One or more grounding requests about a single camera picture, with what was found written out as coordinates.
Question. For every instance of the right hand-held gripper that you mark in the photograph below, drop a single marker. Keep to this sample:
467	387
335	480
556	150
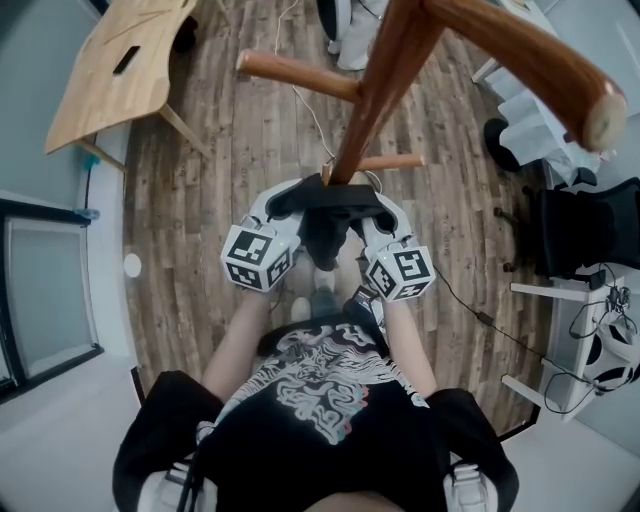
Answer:
402	272

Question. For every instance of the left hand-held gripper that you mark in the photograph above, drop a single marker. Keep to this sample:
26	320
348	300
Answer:
255	252

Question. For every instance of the black clothing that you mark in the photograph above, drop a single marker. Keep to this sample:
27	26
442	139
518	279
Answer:
325	225

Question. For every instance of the brown wooden coat rack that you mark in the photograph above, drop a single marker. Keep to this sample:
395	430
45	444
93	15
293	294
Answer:
381	90

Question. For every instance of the person's right forearm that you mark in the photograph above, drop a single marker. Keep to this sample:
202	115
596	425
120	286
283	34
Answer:
407	345

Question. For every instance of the person's left forearm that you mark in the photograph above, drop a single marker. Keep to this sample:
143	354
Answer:
240	340

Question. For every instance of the person's white shoe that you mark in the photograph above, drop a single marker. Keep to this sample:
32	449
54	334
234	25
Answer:
300	308

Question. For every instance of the person's grey shoe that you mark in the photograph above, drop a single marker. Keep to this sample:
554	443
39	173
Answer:
326	298

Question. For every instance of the white round floor disc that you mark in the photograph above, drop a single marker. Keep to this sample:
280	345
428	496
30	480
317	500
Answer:
132	264

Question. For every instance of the black round stool base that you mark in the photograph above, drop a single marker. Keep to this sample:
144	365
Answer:
500	145

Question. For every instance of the white desk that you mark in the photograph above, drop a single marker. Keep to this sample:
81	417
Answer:
560	310

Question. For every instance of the black graphic print t-shirt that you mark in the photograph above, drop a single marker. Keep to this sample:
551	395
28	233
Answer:
320	430

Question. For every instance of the black office chair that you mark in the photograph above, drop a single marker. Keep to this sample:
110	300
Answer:
585	230

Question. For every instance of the black power adapter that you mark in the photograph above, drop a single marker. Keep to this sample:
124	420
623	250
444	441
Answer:
598	280

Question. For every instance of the black framed glass cabinet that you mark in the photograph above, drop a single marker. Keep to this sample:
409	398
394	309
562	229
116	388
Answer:
45	295

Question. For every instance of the light wooden table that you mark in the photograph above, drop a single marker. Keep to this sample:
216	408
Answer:
120	75

